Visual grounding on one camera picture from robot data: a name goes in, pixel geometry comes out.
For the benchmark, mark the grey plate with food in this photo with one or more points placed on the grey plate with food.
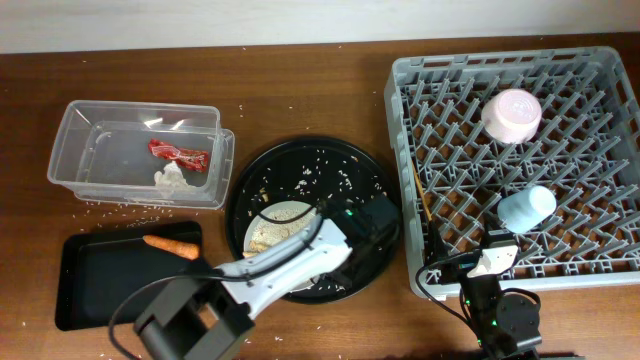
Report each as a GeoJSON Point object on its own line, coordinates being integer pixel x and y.
{"type": "Point", "coordinates": [278, 223]}

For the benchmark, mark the light blue cup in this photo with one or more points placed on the light blue cup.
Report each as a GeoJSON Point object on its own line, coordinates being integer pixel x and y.
{"type": "Point", "coordinates": [526, 209]}

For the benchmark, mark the round black tray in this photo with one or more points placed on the round black tray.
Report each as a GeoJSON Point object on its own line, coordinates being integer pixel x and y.
{"type": "Point", "coordinates": [313, 170]}

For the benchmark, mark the wooden chopstick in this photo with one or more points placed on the wooden chopstick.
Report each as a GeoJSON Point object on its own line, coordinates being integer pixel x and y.
{"type": "Point", "coordinates": [421, 193]}

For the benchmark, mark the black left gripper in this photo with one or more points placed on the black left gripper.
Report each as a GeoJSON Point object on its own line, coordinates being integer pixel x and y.
{"type": "Point", "coordinates": [354, 272]}

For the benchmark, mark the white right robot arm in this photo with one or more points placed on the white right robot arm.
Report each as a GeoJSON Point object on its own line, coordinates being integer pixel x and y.
{"type": "Point", "coordinates": [504, 321]}

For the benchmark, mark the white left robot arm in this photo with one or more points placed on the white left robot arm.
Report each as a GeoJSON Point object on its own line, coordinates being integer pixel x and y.
{"type": "Point", "coordinates": [208, 313]}

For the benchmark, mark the grey dishwasher rack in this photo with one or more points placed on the grey dishwasher rack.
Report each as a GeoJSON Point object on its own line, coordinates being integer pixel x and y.
{"type": "Point", "coordinates": [586, 151]}

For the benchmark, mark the black rectangular tray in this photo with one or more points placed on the black rectangular tray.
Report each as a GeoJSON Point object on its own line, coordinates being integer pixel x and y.
{"type": "Point", "coordinates": [99, 270]}

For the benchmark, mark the orange carrot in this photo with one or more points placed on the orange carrot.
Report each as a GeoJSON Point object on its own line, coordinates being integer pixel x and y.
{"type": "Point", "coordinates": [185, 250]}

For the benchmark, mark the red snack wrapper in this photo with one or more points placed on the red snack wrapper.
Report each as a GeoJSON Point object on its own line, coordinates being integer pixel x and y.
{"type": "Point", "coordinates": [194, 160]}

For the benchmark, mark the white tissue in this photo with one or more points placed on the white tissue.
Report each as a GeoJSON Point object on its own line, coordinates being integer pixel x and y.
{"type": "Point", "coordinates": [170, 181]}

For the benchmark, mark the clear plastic bin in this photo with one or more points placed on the clear plastic bin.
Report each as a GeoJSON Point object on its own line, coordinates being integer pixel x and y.
{"type": "Point", "coordinates": [101, 152]}

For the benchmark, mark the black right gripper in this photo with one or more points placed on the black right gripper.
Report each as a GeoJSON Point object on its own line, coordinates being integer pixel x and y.
{"type": "Point", "coordinates": [437, 255]}

